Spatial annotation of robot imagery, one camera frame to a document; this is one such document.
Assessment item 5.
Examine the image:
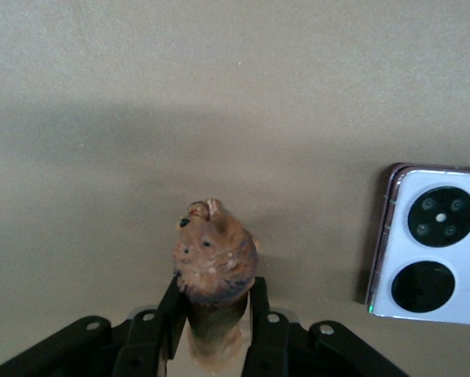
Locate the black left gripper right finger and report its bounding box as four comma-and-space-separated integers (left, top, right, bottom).
241, 276, 292, 377

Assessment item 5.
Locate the small brown toy dog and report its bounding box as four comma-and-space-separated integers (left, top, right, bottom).
171, 199, 262, 372

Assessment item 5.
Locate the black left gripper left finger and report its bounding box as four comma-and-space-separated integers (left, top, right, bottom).
115, 274, 189, 377

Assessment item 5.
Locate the lilac flip phone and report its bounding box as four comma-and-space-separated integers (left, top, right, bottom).
365, 162, 470, 329

